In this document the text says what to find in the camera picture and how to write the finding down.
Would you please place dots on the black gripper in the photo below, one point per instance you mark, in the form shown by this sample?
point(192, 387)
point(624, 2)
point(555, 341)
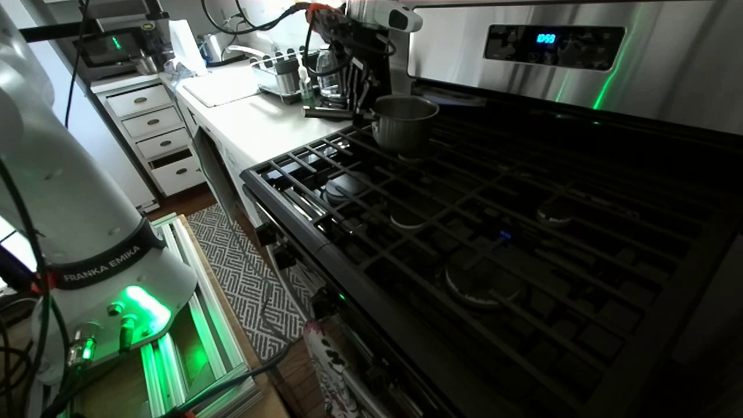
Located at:
point(363, 47)

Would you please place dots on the small silver saucepan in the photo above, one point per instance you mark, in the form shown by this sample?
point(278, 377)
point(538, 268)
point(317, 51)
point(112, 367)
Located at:
point(404, 123)

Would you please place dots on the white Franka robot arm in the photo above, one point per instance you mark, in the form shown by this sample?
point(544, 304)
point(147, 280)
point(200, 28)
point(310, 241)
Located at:
point(61, 194)

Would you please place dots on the black stove knob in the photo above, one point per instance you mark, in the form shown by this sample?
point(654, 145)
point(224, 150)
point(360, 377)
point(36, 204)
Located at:
point(327, 303)
point(267, 233)
point(286, 255)

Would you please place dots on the stainless steel gas stove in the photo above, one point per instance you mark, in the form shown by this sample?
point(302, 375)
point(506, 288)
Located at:
point(674, 71)

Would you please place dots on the clear glass jar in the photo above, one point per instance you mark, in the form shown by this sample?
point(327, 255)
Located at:
point(329, 76)

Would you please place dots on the black cast iron grate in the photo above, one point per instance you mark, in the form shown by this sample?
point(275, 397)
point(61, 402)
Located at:
point(432, 194)
point(588, 309)
point(310, 159)

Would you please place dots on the medium black burner cap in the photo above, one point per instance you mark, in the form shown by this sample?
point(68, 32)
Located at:
point(347, 188)
point(565, 212)

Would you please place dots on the white kitchen counter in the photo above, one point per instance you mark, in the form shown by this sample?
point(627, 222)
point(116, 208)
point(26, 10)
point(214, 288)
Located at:
point(256, 128)

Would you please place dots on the small black burner cap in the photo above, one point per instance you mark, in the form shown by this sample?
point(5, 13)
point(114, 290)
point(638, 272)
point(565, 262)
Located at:
point(409, 226)

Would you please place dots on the white cutting board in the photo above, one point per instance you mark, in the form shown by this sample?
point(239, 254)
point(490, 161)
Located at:
point(222, 86)

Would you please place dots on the white paper bag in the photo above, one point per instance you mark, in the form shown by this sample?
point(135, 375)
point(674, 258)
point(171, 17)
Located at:
point(186, 45)

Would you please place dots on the white drawer cabinet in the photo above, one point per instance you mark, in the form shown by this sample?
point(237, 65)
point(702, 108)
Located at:
point(151, 130)

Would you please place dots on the black oven control panel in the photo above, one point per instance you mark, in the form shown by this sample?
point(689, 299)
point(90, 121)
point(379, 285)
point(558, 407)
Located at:
point(573, 50)

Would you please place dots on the large black burner cap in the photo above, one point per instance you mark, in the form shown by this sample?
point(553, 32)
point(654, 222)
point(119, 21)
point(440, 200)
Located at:
point(484, 280)

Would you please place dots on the grey patterned rug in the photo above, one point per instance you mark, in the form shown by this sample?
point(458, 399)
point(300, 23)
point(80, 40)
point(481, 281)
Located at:
point(246, 285)

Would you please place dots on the black electronic box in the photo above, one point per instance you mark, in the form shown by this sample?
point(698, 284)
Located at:
point(116, 51)

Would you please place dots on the printed dish towel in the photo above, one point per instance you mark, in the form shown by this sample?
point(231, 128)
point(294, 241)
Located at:
point(332, 375)

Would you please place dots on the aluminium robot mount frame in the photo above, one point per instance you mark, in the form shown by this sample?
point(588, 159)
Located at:
point(198, 349)

